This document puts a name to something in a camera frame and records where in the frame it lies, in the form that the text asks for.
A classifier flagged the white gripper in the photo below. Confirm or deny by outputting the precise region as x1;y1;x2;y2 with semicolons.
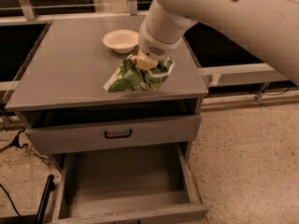
130;23;180;70

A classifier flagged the green jalapeno chip bag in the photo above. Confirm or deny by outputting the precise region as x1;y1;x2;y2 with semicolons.
104;54;175;92

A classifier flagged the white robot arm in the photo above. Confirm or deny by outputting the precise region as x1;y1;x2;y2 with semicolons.
136;0;299;84

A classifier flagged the closed grey top drawer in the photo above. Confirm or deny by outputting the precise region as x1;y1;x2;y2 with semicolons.
25;115;201;154

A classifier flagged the grey drawer cabinet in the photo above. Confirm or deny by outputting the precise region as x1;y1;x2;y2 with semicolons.
5;14;210;224

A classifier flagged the open grey middle drawer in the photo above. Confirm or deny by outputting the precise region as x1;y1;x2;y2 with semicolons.
52;144;208;224

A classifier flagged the white bowl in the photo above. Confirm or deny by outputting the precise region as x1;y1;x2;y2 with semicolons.
103;29;138;54

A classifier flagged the black bar lower left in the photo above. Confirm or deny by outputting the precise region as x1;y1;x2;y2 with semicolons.
0;175;55;224

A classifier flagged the black drawer handle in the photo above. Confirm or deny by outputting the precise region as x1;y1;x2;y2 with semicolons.
104;129;133;139

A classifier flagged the metal window railing frame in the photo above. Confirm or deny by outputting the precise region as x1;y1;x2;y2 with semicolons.
0;0;299;110

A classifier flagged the black cable on floor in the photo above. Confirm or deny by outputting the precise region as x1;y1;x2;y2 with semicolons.
0;128;31;154

